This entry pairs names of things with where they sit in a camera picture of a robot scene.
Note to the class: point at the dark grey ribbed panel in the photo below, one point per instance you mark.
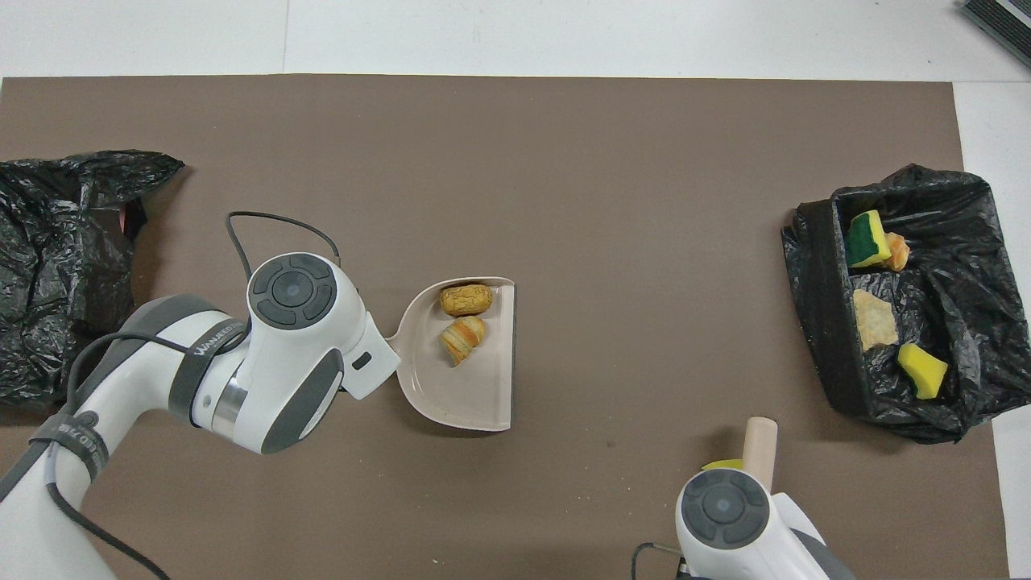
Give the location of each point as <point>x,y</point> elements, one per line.
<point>1003,24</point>

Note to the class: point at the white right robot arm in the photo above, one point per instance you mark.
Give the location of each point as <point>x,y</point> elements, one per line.
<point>725,511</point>

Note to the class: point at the brown toy bread bun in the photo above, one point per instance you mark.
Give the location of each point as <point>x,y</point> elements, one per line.
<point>465,300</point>

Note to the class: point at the notched yellow sponge piece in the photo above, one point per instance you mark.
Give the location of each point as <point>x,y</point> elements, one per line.
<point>723,465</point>

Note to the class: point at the yellow green sponge piece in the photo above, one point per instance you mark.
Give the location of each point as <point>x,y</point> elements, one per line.
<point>866,238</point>

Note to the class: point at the crumpled black trash bag bin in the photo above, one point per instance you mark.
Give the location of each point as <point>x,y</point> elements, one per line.
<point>48,242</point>

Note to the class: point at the beige hand brush black bristles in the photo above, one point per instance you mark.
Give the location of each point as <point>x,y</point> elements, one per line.
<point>761,451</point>

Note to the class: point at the brown table mat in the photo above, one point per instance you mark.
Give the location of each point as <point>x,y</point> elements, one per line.
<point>564,161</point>

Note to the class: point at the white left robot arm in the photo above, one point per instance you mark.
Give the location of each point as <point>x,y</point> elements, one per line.
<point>282,362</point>

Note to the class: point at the beige plastic dustpan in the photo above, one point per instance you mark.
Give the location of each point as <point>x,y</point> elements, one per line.
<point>475,387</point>

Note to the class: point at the open black trash bag bin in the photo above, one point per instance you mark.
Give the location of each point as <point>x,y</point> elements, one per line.
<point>966,322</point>

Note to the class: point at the pink plastic bin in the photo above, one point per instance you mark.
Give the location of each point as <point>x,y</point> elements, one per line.
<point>122,216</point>

